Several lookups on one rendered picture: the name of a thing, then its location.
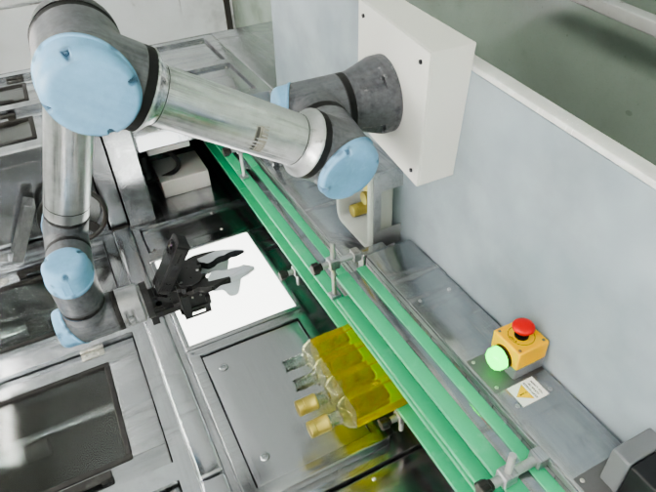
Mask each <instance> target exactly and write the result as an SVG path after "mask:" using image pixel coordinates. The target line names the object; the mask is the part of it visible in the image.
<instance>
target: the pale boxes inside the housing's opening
mask: <svg viewBox="0 0 656 492"><path fill-rule="evenodd" d="M186 146H190V144H189V141H187V142H183V143H176V144H172V145H168V146H164V147H160V148H156V149H154V150H150V151H147V152H146V153H147V155H148V156H151V155H155V154H159V153H163V152H167V151H170V150H174V149H178V148H182V147H186ZM177 156H178V157H179V159H180V161H181V168H180V170H179V171H178V172H177V173H176V174H174V175H171V176H162V175H164V174H166V173H168V172H170V171H172V170H173V169H174V168H175V167H176V165H177V164H176V161H175V160H174V159H173V158H172V157H171V156H170V157H166V158H162V159H159V160H155V161H151V162H150V165H151V169H152V172H153V176H154V178H157V177H158V180H159V182H157V183H158V185H159V187H160V189H161V191H162V193H163V195H164V197H165V198H168V197H172V196H175V195H179V194H182V193H186V192H189V191H192V190H196V189H199V188H202V187H205V186H209V185H211V182H210V177H209V172H208V169H207V168H206V166H205V165H204V163H203V162H202V160H201V159H200V157H199V156H198V155H197V153H196V152H195V150H193V151H189V152H185V153H181V154H178V155H177Z"/></svg>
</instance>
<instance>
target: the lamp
mask: <svg viewBox="0 0 656 492"><path fill-rule="evenodd" d="M485 356H486V360H487V362H488V364H489V366H490V367H491V368H492V369H494V370H498V371H501V370H503V369H506V368H508V367H510V366H511V365H512V358H511V355H510V353H509V352H508V350H507V349H506V348H505V347H504V346H502V345H500V344H497V345H495V346H493V347H492V348H489V349H488V350H487V352H486V354H485Z"/></svg>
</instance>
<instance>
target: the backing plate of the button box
mask: <svg viewBox="0 0 656 492"><path fill-rule="evenodd" d="M485 354H486V352H485V353H483V354H481V355H479V356H477V357H475V358H473V359H470V360H468V361H467V363H468V364H469V366H470V367H471V369H472V370H473V371H474V372H475V373H476V374H477V375H478V376H479V377H480V378H481V380H482V381H483V382H484V383H485V384H486V385H487V386H488V387H489V388H491V390H492V391H493V392H494V393H495V394H496V393H498V392H500V391H502V390H505V389H507V388H509V387H511V386H513V385H515V384H517V383H519V382H521V381H523V380H525V379H527V378H529V377H531V376H533V375H535V374H537V373H539V372H541V371H543V370H545V369H544V368H543V367H542V366H541V367H539V368H537V369H535V370H533V371H531V372H529V373H527V374H525V375H523V376H521V377H519V378H517V379H515V380H514V379H512V378H511V377H510V376H509V375H508V374H507V373H506V371H505V370H504V369H503V370H501V371H498V370H494V369H492V368H491V367H490V366H489V364H488V362H487V360H486V356H485Z"/></svg>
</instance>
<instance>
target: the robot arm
mask: <svg viewBox="0 0 656 492"><path fill-rule="evenodd" d="M27 38H28V44H29V50H30V57H31V78H32V82H33V86H34V88H35V91H36V93H37V95H38V98H39V100H40V102H41V103H42V112H43V214H42V221H41V230H42V233H43V238H44V247H45V257H46V258H45V261H44V263H43V264H42V265H41V274H42V276H43V280H44V284H45V286H46V288H47V289H48V291H49V292H50V293H51V295H52V297H53V299H54V300H55V302H56V304H57V306H58V308H57V309H55V310H53V312H52V314H51V318H52V323H53V326H54V329H55V332H56V335H57V337H58V339H59V341H60V343H61V345H62V346H63V347H65V348H73V347H76V346H79V345H82V344H89V343H91V342H92V341H93V340H96V339H99V338H102V337H104V336H107V335H110V334H113V333H115V332H118V331H121V330H124V329H126V328H129V327H132V326H135V325H137V324H140V323H143V322H146V321H147V318H148V317H149V319H151V320H152V323H153V325H156V324H159V323H161V322H160V319H159V317H161V316H164V315H167V314H170V313H173V312H175V311H178V310H179V311H180V312H181V314H182V315H184V317H185V319H186V320H188V319H191V318H193V317H195V316H198V315H201V314H203V313H206V312H209V311H212V308H211V303H212V300H211V296H210V294H209V292H212V291H220V290H224V291H225V292H226V293H227V294H228V295H230V296H235V295H237V294H238V293H239V289H240V283H241V278H242V277H244V276H246V275H248V274H249V273H251V272H252V271H253V270H254V269H255V268H254V267H253V266H248V265H242V266H238V267H231V268H228V261H229V259H230V258H234V257H237V256H239V255H241V254H243V253H244V250H242V249H228V250H218V251H209V252H204V253H200V254H196V255H194V256H192V257H190V258H188V259H186V256H187V254H188V252H189V249H190V247H189V244H188V242H187V240H186V238H185V236H184V235H179V234H175V233H173V234H172V236H171V238H170V241H169V242H168V245H167V248H166V250H165V253H164V255H163V257H162V260H161V262H160V265H159V267H158V269H157V271H156V273H155V275H154V278H153V280H152V281H153V284H154V286H153V287H152V288H149V289H147V288H146V286H145V283H144V281H143V282H140V283H138V285H137V286H136V284H135V283H132V284H129V285H126V286H123V287H120V288H117V289H114V290H112V291H109V292H106V293H103V290H102V288H101V285H100V283H99V281H98V279H97V275H96V270H95V265H94V259H93V254H92V249H91V243H90V238H89V219H90V202H91V186H92V172H93V156H94V141H95V136H97V137H98V136H108V135H109V133H111V132H116V133H118V132H120V131H122V130H127V131H130V132H138V131H139V130H140V129H142V128H144V127H145V126H147V125H151V126H154V127H157V128H161V129H164V130H168V131H171V132H175V133H178V134H182V135H185V136H188V137H192V138H195V139H199V140H201V141H205V142H208V143H212V144H217V145H221V146H224V147H228V148H231V149H235V150H238V151H242V152H245V153H248V154H252V155H255V156H259V157H262V158H265V159H268V160H271V161H275V162H278V163H282V164H283V165H284V168H285V170H286V171H287V172H288V174H290V175H291V176H294V177H297V178H300V179H304V180H307V181H311V182H314V183H316V184H317V186H318V189H319V191H320V192H322V193H323V194H324V195H325V196H327V197H329V198H331V199H343V198H347V197H350V196H352V195H354V194H355V193H357V192H359V191H360V190H361V189H363V188H364V187H366V186H367V185H368V184H369V182H370V181H371V180H372V178H373V177H374V175H375V173H376V171H377V168H378V165H379V154H378V151H377V149H376V148H375V147H374V146H373V142H372V141H371V140H370V139H369V138H367V137H366V135H365V134H364V133H375V134H385V133H389V132H393V131H395V130H396V129H397V128H398V127H399V125H400V123H401V119H402V114H403V98H402V91H401V86H400V82H399V79H398V76H397V73H396V71H395V69H394V67H393V65H392V63H391V62H390V60H389V59H388V58H387V57H386V56H384V55H382V54H376V55H372V56H368V57H365V58H364V59H362V60H361V61H358V62H357V63H355V64H354V65H352V66H351V67H349V68H347V69H346V70H344V71H341V72H337V73H332V74H328V75H323V76H319V77H314V78H310V79H306V80H302V81H297V82H293V83H291V82H288V83H287V84H285V85H281V86H278V87H275V88H274V89H273V90H272V92H271V95H270V102H267V101H264V100H262V99H259V98H256V97H253V96H251V95H248V94H245V93H242V92H240V91H237V90H234V89H232V88H229V87H227V86H224V85H222V84H219V83H216V82H214V81H211V80H208V79H205V78H203V77H200V76H197V75H195V74H192V73H189V72H186V71H184V70H181V69H178V68H175V67H173V66H170V65H168V64H166V63H164V61H163V60H162V58H161V56H160V54H159V52H158V50H157V49H156V48H154V47H152V46H149V45H147V44H145V43H142V42H140V41H137V40H134V39H132V38H129V37H127V36H124V35H121V34H120V31H119V29H118V27H117V24H116V23H115V21H114V19H113V18H112V16H111V15H110V13H109V12H108V11H107V10H106V9H105V8H104V7H103V6H101V5H100V4H99V3H97V2H96V1H94V0H44V1H43V2H41V3H40V4H39V5H38V6H37V7H36V8H35V10H34V11H33V13H32V15H31V17H30V20H29V23H28V30H27ZM209 273H210V275H209V276H208V278H207V277H206V274H209ZM204 308H206V310H205V311H202V312H199V313H196V314H195V315H192V314H193V313H194V312H196V311H199V310H202V309H204Z"/></svg>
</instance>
